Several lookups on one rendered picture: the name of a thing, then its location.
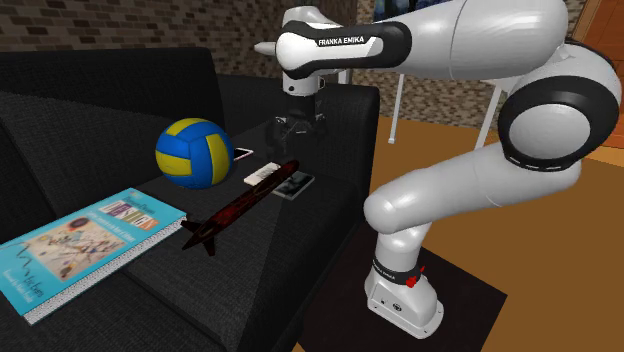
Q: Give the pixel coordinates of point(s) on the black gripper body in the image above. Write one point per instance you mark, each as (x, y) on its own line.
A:
(298, 114)

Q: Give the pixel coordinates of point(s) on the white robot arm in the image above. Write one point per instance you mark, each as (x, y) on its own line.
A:
(487, 44)

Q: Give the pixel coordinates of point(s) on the white remote control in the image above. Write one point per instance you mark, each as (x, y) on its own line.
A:
(259, 174)

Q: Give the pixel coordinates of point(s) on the small grey picture card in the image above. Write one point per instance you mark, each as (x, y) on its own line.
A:
(295, 186)

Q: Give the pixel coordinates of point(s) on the white-legged table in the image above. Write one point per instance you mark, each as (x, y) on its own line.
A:
(397, 107)

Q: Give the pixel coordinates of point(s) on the dark red toy rocket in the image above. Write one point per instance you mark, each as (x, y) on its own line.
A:
(239, 204)

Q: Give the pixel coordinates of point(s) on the blue and yellow volleyball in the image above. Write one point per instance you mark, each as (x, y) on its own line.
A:
(193, 153)

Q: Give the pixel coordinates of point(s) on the black fabric sofa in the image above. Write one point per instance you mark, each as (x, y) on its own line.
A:
(97, 126)

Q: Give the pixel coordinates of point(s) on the black robot stand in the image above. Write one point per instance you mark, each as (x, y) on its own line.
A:
(468, 302)

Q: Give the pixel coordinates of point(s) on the light blue spiral-bound book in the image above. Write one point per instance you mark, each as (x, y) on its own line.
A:
(83, 248)

